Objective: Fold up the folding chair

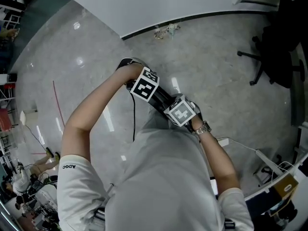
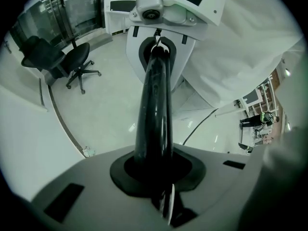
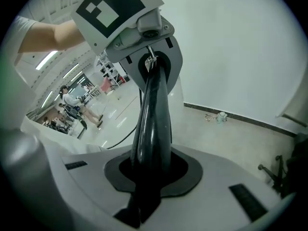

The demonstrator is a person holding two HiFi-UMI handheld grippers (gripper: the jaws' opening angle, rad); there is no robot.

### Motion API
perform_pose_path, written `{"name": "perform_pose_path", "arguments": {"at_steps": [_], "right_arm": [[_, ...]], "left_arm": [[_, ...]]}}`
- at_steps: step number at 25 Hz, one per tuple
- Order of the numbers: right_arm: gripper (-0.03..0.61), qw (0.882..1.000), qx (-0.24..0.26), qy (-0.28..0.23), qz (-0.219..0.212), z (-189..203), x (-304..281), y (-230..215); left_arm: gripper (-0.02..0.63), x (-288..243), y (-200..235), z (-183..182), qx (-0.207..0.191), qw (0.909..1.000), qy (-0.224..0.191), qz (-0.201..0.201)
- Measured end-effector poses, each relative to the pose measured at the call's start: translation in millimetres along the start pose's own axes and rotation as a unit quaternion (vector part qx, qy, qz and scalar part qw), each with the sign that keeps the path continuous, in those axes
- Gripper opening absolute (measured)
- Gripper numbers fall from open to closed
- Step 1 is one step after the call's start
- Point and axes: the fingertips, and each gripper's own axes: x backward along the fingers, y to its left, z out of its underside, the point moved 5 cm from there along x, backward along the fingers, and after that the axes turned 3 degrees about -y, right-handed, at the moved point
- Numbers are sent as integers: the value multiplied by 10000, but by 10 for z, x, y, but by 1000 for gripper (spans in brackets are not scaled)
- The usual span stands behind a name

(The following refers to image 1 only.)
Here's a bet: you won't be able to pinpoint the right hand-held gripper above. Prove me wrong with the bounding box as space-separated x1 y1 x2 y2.
163 94 205 133

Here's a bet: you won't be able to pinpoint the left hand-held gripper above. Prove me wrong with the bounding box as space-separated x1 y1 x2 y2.
129 67 160 103

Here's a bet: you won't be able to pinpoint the person's left forearm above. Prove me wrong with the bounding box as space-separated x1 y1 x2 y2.
61 63 144 141

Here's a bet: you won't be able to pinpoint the person's right forearm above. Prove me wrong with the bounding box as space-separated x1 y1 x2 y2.
192 115 242 192

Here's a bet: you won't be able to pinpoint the black office chair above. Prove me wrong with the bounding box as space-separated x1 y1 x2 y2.
237 0 306 89

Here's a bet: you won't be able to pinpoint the person's grey trousers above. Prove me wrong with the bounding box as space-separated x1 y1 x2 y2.
141 104 186 132

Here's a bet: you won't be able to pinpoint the silver wristwatch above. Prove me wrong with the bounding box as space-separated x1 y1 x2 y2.
194 121 212 136

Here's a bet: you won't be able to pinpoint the white power strip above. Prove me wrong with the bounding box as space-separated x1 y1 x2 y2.
216 136 229 147

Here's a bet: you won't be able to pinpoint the pale green door stopper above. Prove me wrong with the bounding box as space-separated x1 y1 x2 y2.
167 23 181 36

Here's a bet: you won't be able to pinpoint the person's white t-shirt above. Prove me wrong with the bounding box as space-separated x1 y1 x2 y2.
56 128 256 231

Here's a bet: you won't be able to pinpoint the black device with blue screen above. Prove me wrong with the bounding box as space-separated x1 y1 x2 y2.
209 176 219 197

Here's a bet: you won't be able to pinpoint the white curved desk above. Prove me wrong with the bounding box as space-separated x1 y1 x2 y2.
243 119 308 231

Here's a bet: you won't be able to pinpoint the beige trash bin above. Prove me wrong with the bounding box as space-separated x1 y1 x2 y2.
19 110 39 125

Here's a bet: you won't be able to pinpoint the black desk divider panel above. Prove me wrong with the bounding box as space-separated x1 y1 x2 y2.
290 42 306 127

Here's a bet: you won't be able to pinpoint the brown cardboard box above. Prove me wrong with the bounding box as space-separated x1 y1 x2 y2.
269 173 300 216

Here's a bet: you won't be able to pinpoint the white power cable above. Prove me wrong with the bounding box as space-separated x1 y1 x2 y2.
226 138 298 185

